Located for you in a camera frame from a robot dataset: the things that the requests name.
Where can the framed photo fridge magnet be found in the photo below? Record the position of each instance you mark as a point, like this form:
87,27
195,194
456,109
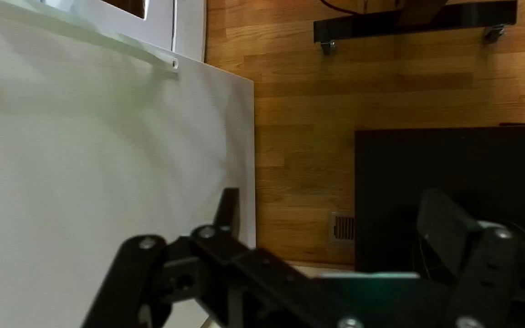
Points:
129,5

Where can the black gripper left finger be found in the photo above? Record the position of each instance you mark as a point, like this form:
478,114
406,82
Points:
213,266

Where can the black stand base with casters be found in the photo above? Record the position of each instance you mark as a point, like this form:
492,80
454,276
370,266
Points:
408,18

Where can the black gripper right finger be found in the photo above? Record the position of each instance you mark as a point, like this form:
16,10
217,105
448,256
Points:
492,273

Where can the metal floor vent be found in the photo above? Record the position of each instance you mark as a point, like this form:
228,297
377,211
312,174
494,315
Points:
343,227

